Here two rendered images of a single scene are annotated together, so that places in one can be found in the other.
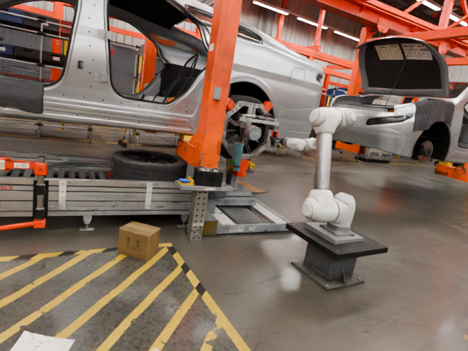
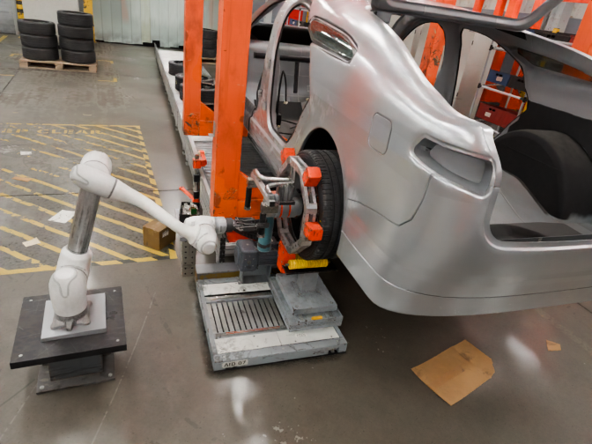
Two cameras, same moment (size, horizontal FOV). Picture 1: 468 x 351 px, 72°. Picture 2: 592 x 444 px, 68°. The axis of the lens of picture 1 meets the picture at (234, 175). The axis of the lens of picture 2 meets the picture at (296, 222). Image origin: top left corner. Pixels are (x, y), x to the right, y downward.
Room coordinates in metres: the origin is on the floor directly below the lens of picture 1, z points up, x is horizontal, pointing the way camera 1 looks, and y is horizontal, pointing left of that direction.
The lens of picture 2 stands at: (3.40, -2.38, 1.94)
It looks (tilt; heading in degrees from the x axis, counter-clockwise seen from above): 27 degrees down; 96
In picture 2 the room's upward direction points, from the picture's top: 8 degrees clockwise
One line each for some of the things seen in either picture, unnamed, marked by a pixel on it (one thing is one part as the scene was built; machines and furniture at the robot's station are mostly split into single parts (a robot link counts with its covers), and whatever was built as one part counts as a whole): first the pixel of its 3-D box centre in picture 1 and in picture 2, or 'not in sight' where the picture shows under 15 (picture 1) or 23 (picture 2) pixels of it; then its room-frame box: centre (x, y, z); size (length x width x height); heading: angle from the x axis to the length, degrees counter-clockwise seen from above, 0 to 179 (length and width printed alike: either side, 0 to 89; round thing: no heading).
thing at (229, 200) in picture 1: (228, 196); (303, 299); (3.29, 0.03, 0.13); 0.50 x 0.36 x 0.10; 118
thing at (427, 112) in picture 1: (429, 115); not in sight; (4.78, -2.63, 1.36); 0.71 x 0.30 x 0.51; 118
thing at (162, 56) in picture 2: not in sight; (183, 76); (-0.24, 6.57, 0.20); 6.82 x 0.86 x 0.39; 118
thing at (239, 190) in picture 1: (230, 178); (307, 277); (3.29, 0.03, 0.32); 0.40 x 0.30 x 0.28; 118
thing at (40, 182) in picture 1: (40, 192); (196, 180); (2.05, 1.27, 0.30); 0.09 x 0.05 x 0.50; 118
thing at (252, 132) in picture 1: (250, 131); (282, 205); (3.08, -0.09, 0.85); 0.21 x 0.14 x 0.14; 28
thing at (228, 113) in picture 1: (246, 131); (293, 205); (3.14, -0.05, 0.85); 0.54 x 0.07 x 0.54; 118
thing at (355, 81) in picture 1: (363, 91); not in sight; (6.78, -2.30, 1.75); 0.68 x 0.16 x 2.46; 28
